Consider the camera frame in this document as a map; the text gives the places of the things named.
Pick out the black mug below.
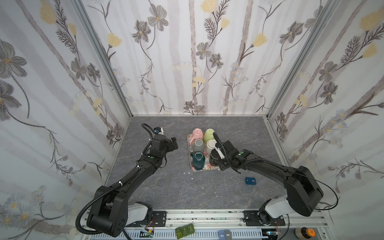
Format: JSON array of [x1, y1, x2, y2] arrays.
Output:
[[209, 149, 220, 167]]

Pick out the white mug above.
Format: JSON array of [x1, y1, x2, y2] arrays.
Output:
[[206, 139, 217, 155]]

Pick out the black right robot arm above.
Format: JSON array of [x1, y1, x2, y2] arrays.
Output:
[[215, 141, 340, 226]]

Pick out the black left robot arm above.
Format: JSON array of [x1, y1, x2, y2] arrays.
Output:
[[75, 135, 178, 237]]

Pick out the grey mug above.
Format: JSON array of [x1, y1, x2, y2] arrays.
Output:
[[193, 139, 205, 154]]

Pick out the pink mug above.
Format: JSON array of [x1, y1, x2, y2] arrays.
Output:
[[189, 128, 204, 146]]

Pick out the light green mug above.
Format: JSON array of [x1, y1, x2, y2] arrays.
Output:
[[203, 129, 215, 144]]

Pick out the dark green mug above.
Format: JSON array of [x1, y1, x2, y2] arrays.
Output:
[[192, 152, 205, 171]]

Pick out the floral serving tray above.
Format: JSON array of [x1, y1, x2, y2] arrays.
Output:
[[187, 134, 220, 172]]

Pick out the small blue block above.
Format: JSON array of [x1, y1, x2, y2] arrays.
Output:
[[245, 177, 257, 186]]

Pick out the blue grey connector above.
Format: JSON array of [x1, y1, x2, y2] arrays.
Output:
[[218, 230, 232, 240]]

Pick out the green circuit board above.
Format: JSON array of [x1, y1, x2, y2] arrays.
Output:
[[175, 224, 196, 240]]

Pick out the orange emergency stop button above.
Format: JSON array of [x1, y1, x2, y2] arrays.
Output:
[[295, 227, 316, 240]]

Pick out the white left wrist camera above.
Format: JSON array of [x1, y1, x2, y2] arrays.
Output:
[[154, 127, 164, 135]]

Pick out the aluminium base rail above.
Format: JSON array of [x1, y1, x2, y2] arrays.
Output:
[[83, 209, 334, 240]]

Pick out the black corrugated cable conduit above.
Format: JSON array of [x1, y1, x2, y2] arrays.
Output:
[[74, 179, 133, 235]]

